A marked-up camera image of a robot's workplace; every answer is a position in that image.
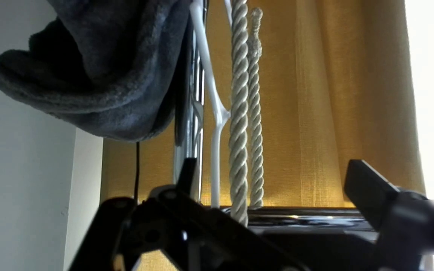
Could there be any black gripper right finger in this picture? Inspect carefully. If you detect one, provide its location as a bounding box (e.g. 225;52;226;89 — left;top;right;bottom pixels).
342;159;434;271

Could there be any white plastic clothes hanger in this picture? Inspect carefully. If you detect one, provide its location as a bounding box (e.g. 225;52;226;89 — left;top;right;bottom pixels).
189;0;232;210

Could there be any thin black hanging cord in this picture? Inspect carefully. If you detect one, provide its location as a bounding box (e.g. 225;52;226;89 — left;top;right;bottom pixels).
134;141;143;204

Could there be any white twisted rope piece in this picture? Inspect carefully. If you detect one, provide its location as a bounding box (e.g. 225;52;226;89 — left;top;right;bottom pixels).
223;0;267;229

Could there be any mustard yellow curtain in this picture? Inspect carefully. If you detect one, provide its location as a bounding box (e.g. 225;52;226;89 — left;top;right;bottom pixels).
101;0;427;271

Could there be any dark grey fleece robe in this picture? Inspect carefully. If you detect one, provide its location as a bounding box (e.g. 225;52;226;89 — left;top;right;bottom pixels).
0;0;195;144

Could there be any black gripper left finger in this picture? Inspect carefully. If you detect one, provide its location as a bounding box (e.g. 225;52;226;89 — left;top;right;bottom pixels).
68;157;311;271

